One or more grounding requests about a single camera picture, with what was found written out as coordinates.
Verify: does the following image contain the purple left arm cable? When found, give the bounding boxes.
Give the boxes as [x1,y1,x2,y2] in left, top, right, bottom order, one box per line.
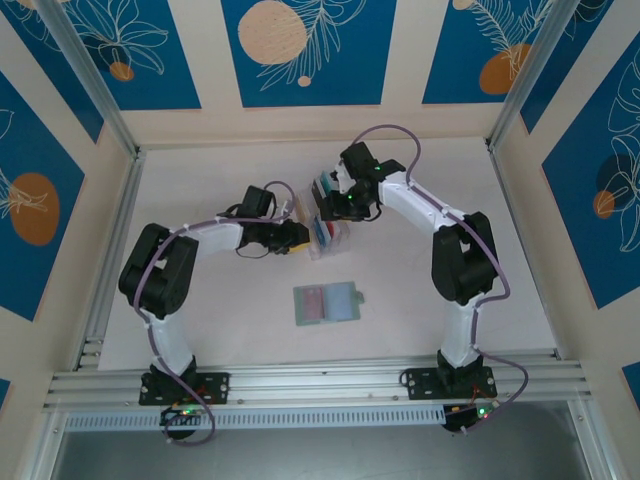
[134,180,297,446]

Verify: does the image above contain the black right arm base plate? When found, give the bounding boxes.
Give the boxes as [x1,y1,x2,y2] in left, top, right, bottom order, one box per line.
[403,367,497,401]

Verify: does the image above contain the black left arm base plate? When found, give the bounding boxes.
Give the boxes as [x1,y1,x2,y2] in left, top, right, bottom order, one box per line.
[138,372,231,406]

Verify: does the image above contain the aluminium table side rail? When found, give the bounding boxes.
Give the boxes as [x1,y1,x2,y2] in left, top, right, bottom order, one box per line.
[74,149,147,371]
[487,144,566,361]

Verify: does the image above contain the aluminium frame post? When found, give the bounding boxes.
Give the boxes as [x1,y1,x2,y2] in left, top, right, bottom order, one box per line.
[487,0,574,151]
[37,0,140,156]

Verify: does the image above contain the clear acrylic card stand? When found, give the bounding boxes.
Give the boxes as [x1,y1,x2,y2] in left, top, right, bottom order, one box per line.
[294,169,351,264]

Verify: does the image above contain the white slotted cable duct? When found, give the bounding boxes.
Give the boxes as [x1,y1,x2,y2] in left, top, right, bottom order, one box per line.
[64,405,446,432]

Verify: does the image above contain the long aluminium mounting rail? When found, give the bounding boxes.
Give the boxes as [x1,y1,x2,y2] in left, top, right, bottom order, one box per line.
[42,352,594,411]

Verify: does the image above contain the green card holder wallet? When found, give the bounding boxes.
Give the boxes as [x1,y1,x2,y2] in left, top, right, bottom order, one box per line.
[293,281,365,327]

